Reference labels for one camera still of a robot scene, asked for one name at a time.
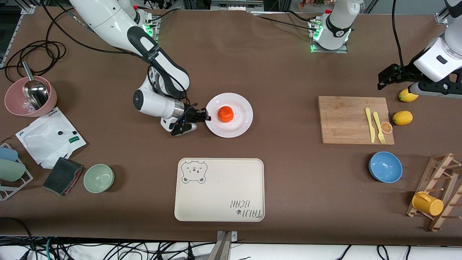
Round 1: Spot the light blue cup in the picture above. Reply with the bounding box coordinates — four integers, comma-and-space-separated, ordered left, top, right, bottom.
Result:
0, 147, 18, 162

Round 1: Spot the metal scoop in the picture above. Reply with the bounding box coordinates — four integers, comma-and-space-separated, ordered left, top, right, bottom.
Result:
22, 61, 49, 110

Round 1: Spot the pink bowl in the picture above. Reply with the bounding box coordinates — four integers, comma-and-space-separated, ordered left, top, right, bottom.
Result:
4, 75, 58, 117

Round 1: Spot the yellow plastic knife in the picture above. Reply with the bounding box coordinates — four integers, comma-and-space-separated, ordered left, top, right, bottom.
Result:
365, 107, 376, 143

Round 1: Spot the coiled black cable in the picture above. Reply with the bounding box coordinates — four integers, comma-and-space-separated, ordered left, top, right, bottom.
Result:
2, 40, 67, 83

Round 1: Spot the black base cable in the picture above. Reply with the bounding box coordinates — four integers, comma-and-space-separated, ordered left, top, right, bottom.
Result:
251, 14, 322, 31
146, 9, 177, 26

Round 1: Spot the white plastic bag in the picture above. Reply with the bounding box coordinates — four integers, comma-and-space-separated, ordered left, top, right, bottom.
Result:
16, 107, 87, 169

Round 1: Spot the aluminium frame structure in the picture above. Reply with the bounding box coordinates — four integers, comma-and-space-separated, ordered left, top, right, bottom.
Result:
209, 0, 266, 11

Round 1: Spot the sage green cup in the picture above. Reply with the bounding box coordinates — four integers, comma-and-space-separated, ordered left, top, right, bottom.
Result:
0, 159, 26, 182

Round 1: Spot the wooden mug rack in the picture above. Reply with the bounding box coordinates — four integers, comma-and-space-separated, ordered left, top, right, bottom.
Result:
406, 152, 462, 232

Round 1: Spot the white wire cup rack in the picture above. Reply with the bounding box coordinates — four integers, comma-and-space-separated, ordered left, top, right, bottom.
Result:
0, 143, 34, 201

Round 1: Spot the white round plate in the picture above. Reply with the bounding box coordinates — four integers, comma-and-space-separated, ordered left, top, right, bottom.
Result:
205, 93, 253, 138

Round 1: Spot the metal table clamp bracket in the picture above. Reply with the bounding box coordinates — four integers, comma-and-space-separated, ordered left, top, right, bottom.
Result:
216, 230, 239, 260

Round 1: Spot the dark grey folded cloth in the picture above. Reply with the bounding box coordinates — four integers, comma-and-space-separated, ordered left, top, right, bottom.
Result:
43, 157, 84, 196

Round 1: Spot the wooden cutting board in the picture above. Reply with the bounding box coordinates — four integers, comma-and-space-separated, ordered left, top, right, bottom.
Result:
318, 96, 395, 145

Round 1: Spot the yellow mug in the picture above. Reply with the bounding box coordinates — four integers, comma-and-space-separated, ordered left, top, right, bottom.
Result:
412, 191, 444, 216

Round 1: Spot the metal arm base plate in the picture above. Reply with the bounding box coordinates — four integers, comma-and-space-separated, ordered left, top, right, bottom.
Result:
310, 20, 349, 54
144, 14, 160, 41

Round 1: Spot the black left base cable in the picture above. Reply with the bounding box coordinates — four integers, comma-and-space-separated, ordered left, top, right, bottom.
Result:
251, 14, 322, 31

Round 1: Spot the yellow lemon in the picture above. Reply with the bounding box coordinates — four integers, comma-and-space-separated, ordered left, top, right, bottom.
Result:
399, 88, 419, 103
393, 110, 413, 126

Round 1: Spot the yellow plastic fork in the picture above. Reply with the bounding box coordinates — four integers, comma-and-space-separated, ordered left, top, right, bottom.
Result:
372, 112, 386, 144

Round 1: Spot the blue bowl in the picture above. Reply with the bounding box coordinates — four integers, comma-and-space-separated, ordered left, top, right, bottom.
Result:
369, 151, 403, 183

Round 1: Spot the beige bear print tray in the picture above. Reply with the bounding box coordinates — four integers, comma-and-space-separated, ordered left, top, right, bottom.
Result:
174, 158, 265, 222

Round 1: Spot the black right base cable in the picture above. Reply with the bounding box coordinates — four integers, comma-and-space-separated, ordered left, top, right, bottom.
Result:
146, 9, 177, 26

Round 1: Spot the pale green bowl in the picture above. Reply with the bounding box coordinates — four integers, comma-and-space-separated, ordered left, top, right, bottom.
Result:
83, 164, 115, 194

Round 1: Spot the orange mandarin fruit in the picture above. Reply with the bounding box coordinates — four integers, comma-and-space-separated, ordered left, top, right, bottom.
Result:
218, 106, 235, 123

